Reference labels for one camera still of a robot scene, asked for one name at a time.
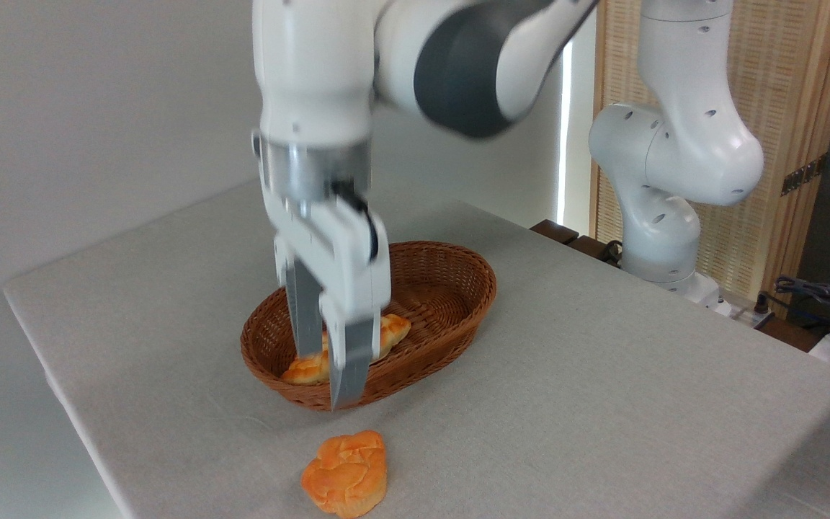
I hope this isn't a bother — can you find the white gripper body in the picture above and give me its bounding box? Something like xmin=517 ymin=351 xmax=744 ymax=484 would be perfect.
xmin=259 ymin=169 xmax=393 ymax=325

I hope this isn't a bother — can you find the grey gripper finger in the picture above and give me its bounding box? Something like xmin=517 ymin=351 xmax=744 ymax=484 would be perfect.
xmin=319 ymin=290 xmax=378 ymax=412
xmin=273 ymin=234 xmax=326 ymax=360

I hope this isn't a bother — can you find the round orange bread bun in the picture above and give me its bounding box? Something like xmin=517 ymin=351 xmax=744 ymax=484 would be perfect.
xmin=300 ymin=430 xmax=389 ymax=519

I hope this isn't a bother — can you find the braided bread loaf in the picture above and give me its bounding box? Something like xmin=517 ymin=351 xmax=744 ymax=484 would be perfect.
xmin=281 ymin=314 xmax=412 ymax=386

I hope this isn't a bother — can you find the brown wicker basket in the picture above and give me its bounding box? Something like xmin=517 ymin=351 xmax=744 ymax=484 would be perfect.
xmin=240 ymin=240 xmax=498 ymax=412

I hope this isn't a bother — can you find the dark brown wooden board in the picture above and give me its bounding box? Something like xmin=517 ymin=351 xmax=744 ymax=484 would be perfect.
xmin=530 ymin=219 xmax=626 ymax=269

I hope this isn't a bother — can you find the grey tablecloth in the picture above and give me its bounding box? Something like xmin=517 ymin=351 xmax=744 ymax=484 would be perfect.
xmin=3 ymin=177 xmax=830 ymax=519

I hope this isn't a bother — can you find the white power strip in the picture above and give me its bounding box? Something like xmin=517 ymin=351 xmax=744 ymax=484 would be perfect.
xmin=716 ymin=298 xmax=777 ymax=330

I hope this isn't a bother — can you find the dark metal screen hinge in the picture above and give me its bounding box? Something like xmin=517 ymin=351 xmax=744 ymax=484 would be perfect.
xmin=780 ymin=153 xmax=829 ymax=197

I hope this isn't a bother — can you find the bamboo folding screen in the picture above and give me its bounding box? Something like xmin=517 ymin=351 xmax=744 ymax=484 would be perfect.
xmin=591 ymin=0 xmax=830 ymax=319

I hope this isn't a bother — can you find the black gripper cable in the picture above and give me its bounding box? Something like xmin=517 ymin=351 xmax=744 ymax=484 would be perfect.
xmin=331 ymin=180 xmax=380 ymax=262

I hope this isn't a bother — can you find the blue-grey cable bundle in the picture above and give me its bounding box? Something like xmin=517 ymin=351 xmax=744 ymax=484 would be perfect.
xmin=774 ymin=275 xmax=830 ymax=340

